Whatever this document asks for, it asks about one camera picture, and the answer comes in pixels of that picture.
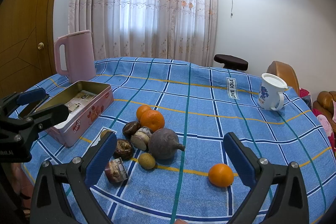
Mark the small reddish cut piece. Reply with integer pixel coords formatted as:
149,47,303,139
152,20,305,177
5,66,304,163
104,158,129,184

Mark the lone orange mandarin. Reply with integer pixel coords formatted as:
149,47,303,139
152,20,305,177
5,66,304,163
208,163,234,188

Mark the brown round mushroom cap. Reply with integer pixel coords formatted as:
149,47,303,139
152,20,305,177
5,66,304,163
113,139,134,161

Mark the dark brown chestnut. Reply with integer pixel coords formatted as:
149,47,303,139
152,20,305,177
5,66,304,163
122,121,141,139

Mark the cut cylindrical taro piece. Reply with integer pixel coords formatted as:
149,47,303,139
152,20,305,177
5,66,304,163
130,127,153,151

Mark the small orange mandarin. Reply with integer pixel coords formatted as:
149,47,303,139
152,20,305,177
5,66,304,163
136,105,151,121

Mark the large front orange mandarin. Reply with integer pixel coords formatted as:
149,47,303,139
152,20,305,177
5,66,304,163
140,110,165,132

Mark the purple round beet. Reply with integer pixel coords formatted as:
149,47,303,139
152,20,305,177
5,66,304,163
148,128,185,160

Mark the pink metal tin box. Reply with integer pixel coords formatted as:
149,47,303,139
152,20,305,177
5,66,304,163
37,81,114,147

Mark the brass door knob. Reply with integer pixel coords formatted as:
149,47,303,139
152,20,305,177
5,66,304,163
38,43,45,51

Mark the pink electric kettle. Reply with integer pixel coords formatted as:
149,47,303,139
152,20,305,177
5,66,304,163
54,30,96,84

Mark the wooden door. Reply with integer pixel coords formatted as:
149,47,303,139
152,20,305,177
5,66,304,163
1,0,56,97

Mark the brown leather sofa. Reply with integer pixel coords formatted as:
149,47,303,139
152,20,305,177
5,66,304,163
313,91,336,133

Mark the white mug blue print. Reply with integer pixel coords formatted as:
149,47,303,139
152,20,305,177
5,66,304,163
258,73,288,111

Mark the blue plaid tablecloth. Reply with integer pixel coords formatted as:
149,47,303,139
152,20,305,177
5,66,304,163
22,57,335,223

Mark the dark round stool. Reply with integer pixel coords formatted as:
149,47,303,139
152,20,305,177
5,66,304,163
214,54,248,71

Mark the sheer floral curtain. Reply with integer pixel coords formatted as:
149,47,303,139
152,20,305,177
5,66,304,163
68,0,218,67

